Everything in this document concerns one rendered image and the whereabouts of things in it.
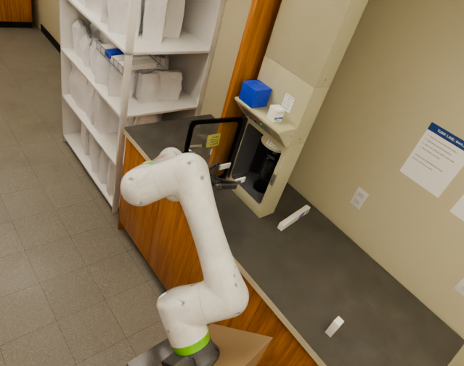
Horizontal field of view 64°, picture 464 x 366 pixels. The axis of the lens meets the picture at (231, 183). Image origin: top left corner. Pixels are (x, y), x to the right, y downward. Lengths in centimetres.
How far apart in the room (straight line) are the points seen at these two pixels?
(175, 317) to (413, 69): 143
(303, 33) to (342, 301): 119
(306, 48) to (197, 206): 86
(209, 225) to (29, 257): 197
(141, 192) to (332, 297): 107
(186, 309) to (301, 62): 108
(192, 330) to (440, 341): 121
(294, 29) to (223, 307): 114
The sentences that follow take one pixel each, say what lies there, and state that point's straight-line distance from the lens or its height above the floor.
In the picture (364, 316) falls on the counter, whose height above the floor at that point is 94.
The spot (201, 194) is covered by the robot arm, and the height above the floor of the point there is 154.
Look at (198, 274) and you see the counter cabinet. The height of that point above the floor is 54.
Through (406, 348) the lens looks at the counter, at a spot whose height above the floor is 94.
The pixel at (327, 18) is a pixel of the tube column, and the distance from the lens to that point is 161.
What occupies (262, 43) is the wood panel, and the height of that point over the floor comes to 174.
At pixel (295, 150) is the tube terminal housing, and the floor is 138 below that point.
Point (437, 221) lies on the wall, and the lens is 197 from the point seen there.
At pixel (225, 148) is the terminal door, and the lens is 198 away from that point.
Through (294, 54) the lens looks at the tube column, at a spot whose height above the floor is 178.
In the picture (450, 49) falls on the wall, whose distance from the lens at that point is 184.
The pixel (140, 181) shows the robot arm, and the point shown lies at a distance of 115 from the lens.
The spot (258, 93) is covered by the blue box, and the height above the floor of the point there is 159.
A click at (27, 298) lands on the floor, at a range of 274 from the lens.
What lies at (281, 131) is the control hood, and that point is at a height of 151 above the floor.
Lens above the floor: 225
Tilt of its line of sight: 37 degrees down
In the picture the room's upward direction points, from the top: 18 degrees clockwise
